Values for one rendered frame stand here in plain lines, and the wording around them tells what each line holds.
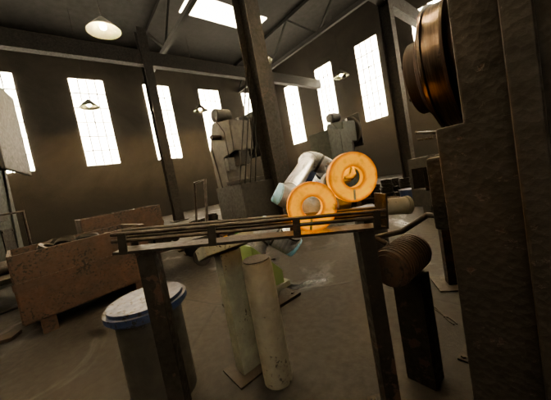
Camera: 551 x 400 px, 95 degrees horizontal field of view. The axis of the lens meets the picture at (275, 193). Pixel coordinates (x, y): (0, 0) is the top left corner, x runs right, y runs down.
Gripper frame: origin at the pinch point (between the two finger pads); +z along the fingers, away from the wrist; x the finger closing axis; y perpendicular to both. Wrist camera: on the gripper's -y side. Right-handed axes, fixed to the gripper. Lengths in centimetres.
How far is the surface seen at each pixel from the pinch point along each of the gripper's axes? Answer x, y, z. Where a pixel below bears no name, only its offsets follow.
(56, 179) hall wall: -743, 391, -840
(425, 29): 33, 40, 8
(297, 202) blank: -18.3, -6.7, -0.4
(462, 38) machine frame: 19.2, 16.0, 30.6
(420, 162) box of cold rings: 181, 53, -225
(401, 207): 13.2, -14.1, -1.6
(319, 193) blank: -11.2, -5.3, 0.0
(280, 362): -33, -62, -38
